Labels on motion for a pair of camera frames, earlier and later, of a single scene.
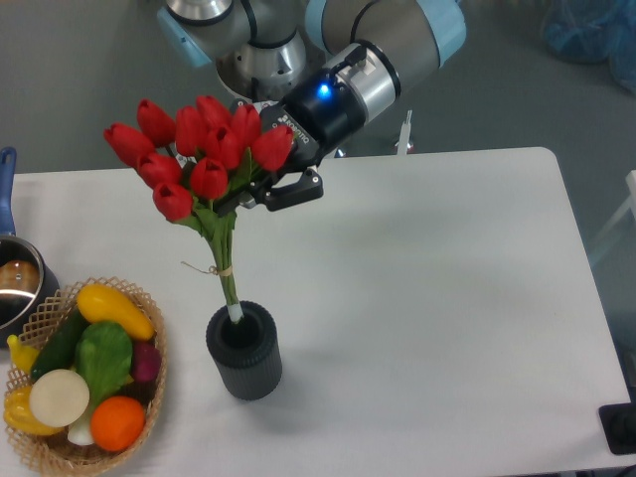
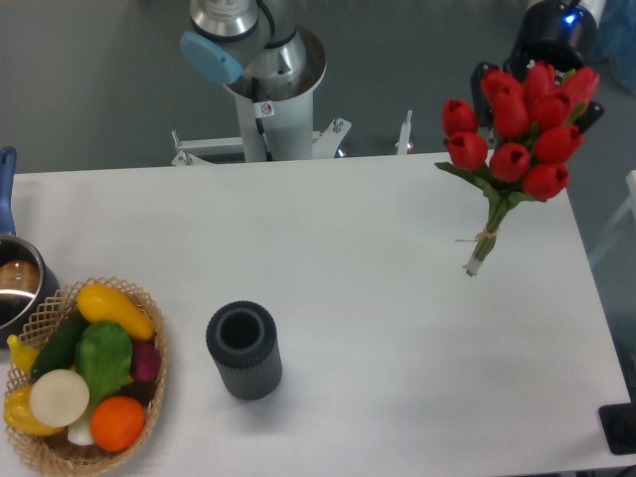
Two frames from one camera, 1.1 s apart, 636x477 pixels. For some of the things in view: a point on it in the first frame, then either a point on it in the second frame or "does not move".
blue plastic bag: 589,31 does not move
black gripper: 323,115 -> 559,33
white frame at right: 630,205 does not move
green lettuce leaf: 104,356 does not move
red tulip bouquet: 200,166 -> 524,139
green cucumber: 59,352 does not move
